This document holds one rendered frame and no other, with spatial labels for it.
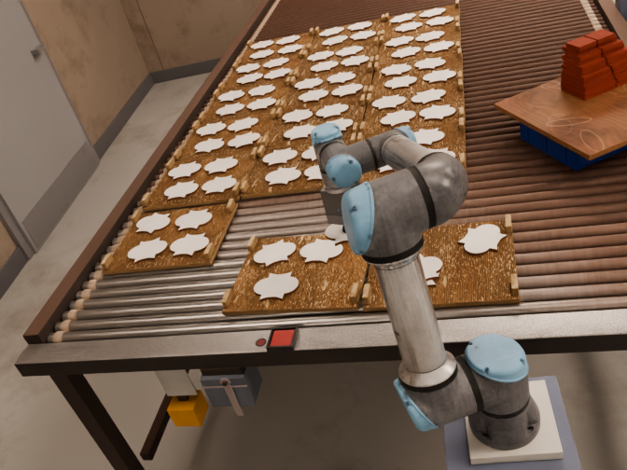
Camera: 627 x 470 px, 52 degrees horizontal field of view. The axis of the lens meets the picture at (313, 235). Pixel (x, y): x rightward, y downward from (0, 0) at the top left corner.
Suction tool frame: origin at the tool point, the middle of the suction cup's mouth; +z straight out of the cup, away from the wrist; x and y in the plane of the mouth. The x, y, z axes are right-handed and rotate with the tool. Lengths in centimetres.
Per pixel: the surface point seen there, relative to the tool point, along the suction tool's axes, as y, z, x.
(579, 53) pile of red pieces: -43, -7, -95
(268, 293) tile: 26.3, 17.2, 10.7
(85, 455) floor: 140, 112, 34
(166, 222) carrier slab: 87, 17, -17
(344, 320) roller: 0.5, 20.1, 13.5
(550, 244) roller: -46, 20, -27
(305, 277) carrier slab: 18.9, 18.2, 1.0
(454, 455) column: -39, 25, 43
